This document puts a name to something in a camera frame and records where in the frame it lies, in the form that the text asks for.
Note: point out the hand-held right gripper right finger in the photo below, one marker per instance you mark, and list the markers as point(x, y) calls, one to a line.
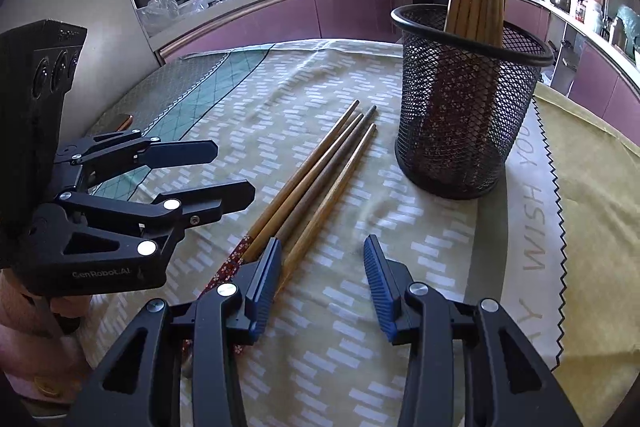
point(380, 292)

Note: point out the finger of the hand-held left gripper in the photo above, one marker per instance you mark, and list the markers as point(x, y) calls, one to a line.
point(215, 202)
point(180, 151)

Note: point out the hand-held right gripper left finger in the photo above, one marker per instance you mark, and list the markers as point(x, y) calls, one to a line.
point(265, 282)

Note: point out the black mesh utensil holder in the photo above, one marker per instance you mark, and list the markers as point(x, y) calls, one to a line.
point(450, 132)

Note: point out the person's left hand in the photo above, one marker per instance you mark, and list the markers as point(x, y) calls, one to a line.
point(72, 311)

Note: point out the patterned tablecloth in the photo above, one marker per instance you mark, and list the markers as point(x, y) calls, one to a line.
point(325, 357)

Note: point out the clear plastic bag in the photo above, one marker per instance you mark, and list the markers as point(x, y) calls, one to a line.
point(157, 14)

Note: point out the pink lower kitchen cabinets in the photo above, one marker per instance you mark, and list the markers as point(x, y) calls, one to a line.
point(600, 77)
point(300, 12)

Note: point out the teal appliance under plastic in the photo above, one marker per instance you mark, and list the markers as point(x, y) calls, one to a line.
point(629, 29)

